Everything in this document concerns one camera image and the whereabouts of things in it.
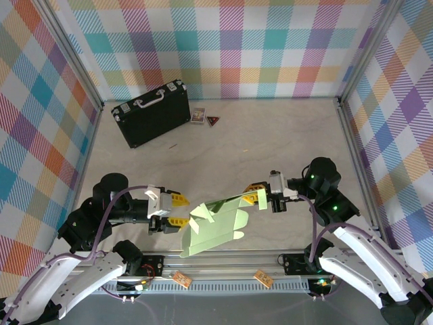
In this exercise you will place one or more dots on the light green paper box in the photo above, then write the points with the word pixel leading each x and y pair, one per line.
pixel 216 230

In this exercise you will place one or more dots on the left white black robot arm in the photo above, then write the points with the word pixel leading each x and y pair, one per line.
pixel 91 281

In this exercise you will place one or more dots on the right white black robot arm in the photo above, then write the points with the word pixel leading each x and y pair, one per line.
pixel 365 257

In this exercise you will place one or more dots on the small playing card box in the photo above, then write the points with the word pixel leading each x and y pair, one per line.
pixel 198 115

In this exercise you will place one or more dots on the small orange circuit board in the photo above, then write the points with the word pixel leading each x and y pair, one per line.
pixel 181 279
pixel 263 278

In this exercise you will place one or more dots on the small green controller board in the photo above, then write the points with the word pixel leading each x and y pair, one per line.
pixel 143 287
pixel 321 282

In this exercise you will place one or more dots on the black red triangular badge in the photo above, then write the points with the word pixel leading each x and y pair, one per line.
pixel 212 120

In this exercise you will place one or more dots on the grey metal panel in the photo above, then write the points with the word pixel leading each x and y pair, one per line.
pixel 220 309

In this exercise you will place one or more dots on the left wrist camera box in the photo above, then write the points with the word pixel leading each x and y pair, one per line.
pixel 159 203

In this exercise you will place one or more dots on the aluminium side rail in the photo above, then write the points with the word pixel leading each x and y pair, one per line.
pixel 355 152

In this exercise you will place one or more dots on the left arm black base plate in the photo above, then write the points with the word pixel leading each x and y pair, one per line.
pixel 152 265

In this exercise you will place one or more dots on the long aluminium frame rail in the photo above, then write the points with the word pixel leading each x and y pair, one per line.
pixel 220 264

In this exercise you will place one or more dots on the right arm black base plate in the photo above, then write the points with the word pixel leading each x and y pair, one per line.
pixel 294 264

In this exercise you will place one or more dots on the aluminium corner post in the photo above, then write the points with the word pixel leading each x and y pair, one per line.
pixel 367 50
pixel 71 50

